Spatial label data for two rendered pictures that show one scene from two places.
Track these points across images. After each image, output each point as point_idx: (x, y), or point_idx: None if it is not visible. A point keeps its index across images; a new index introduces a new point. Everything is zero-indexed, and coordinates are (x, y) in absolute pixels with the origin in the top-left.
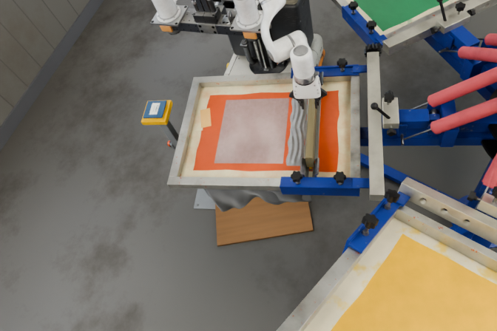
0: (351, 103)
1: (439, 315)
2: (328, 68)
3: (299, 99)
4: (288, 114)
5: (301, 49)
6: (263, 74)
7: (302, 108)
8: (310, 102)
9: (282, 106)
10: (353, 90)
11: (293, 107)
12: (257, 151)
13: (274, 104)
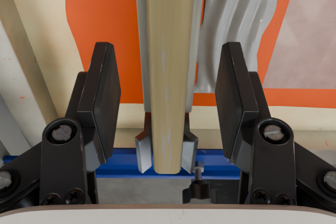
0: (14, 60)
1: None
2: (127, 171)
3: (279, 180)
4: (276, 26)
5: None
6: (334, 161)
7: (233, 45)
8: (175, 80)
9: (296, 58)
10: (27, 106)
11: (251, 53)
12: None
13: (325, 67)
